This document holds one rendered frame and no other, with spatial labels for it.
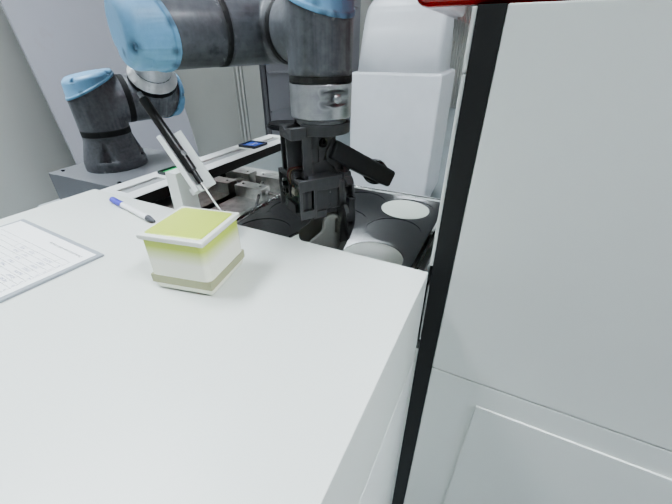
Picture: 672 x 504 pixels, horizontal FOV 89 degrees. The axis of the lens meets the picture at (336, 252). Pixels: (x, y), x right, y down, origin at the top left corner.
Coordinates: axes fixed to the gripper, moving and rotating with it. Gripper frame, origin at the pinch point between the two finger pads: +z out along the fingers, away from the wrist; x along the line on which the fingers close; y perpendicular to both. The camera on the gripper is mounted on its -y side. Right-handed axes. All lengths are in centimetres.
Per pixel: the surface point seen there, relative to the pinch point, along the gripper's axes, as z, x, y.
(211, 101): 22, -367, -57
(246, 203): 3.3, -34.1, 4.5
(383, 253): 1.3, 2.4, -7.6
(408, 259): 1.2, 6.0, -9.9
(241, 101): 26, -385, -94
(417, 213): 1.3, -6.9, -23.1
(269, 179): 1.0, -41.0, -3.9
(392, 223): 1.4, -5.9, -15.9
